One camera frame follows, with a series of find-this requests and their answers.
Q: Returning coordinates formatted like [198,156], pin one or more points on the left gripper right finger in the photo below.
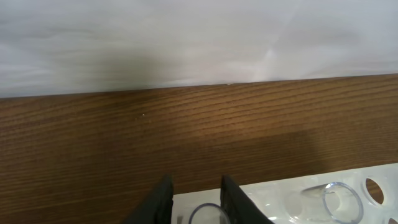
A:
[236,205]

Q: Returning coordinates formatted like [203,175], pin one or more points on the clear test tube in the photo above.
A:
[342,205]
[202,214]

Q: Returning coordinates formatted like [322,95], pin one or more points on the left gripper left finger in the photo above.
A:
[158,205]

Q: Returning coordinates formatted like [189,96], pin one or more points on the white test tube rack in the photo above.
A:
[273,199]

